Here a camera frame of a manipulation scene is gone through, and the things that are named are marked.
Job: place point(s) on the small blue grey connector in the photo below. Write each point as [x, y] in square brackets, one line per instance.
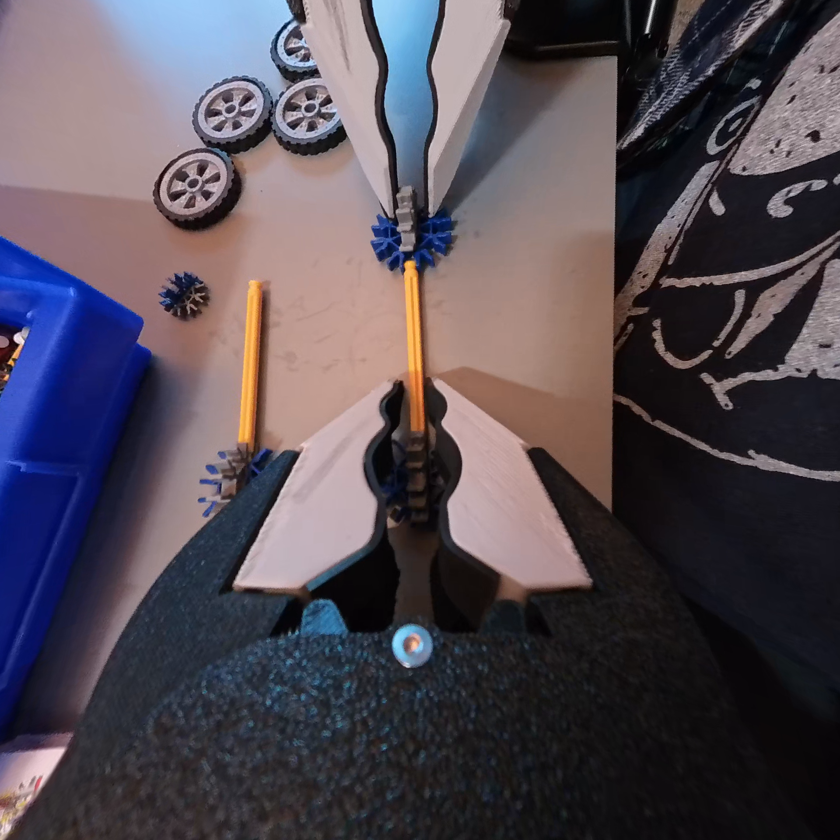
[184, 295]

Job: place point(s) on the white instruction booklet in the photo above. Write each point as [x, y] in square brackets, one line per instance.
[26, 774]

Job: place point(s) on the yellow plastic rod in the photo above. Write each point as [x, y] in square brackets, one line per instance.
[413, 341]
[250, 361]

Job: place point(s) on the blue plastic bin with pieces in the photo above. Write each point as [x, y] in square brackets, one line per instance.
[59, 426]

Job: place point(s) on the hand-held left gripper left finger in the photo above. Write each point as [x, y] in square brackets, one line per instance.
[315, 512]

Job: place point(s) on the blue grey connector hub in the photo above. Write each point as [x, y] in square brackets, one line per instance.
[228, 469]
[415, 472]
[394, 239]

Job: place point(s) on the grey toy wheel black tyre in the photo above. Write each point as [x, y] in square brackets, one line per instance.
[233, 113]
[292, 49]
[197, 187]
[307, 113]

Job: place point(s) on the person's dark printed t-shirt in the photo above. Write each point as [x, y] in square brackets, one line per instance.
[722, 328]

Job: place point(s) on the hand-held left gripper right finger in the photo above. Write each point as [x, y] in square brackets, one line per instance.
[512, 512]

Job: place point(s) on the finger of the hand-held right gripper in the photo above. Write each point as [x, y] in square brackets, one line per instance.
[348, 85]
[466, 79]

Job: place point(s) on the person's plaid overshirt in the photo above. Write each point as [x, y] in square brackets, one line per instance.
[682, 72]

